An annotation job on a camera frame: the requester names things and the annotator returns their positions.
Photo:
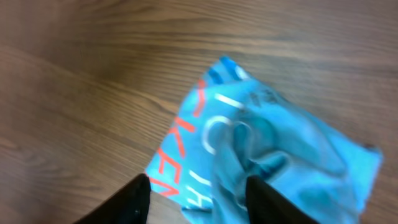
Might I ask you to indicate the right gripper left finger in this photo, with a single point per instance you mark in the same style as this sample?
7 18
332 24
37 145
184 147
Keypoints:
129 205

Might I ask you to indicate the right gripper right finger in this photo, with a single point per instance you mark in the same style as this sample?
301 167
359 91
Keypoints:
266 206

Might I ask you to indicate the light blue t-shirt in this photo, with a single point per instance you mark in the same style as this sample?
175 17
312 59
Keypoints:
232 126

